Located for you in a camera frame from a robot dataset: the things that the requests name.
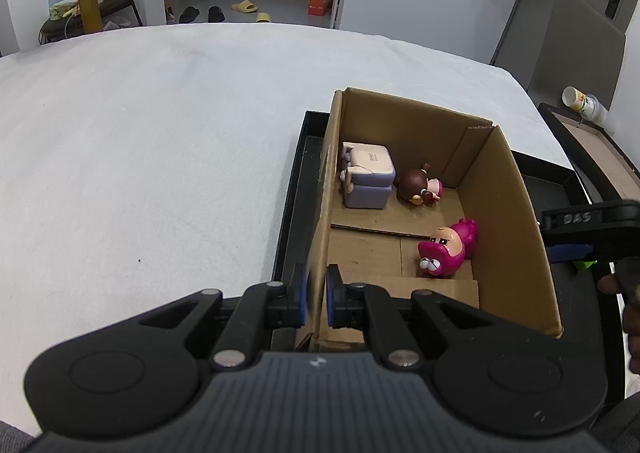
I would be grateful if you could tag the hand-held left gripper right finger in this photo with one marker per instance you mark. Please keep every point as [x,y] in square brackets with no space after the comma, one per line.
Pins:
[330,298]

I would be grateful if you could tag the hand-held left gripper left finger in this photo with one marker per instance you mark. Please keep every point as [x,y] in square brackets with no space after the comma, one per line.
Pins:
[303,295]

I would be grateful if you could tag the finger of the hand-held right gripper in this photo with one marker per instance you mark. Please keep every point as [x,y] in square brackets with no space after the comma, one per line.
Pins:
[570,252]

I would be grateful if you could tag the green cube toy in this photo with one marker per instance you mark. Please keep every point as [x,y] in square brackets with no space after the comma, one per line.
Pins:
[585,265]

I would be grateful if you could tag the brown cardboard box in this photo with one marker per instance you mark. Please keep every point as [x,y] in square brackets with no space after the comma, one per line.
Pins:
[500,213]

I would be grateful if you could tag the magenta bear figurine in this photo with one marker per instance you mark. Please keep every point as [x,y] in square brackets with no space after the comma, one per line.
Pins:
[447,248]

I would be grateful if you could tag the white toy cube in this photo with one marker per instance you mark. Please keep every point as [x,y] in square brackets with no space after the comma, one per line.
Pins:
[367,173]

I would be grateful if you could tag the brown-haired doll figurine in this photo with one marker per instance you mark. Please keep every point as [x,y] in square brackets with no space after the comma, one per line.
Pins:
[415,183]

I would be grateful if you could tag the person's right hand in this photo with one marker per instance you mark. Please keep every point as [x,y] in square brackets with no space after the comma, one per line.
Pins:
[632,293]

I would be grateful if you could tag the black tray with cardboard base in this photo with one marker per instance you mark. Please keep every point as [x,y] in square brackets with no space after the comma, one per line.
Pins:
[590,143]

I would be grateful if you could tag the white and yellow cup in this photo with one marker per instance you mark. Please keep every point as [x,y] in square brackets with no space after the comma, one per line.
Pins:
[582,103]

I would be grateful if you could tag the grey leaning board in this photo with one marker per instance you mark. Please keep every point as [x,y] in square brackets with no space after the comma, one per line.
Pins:
[575,48]

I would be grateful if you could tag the yellow slipper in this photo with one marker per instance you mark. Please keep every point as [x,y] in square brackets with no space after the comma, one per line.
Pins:
[244,7]
[263,18]

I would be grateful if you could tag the black slipper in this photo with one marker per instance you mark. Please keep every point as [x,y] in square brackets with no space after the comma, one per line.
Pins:
[216,13]
[189,14]

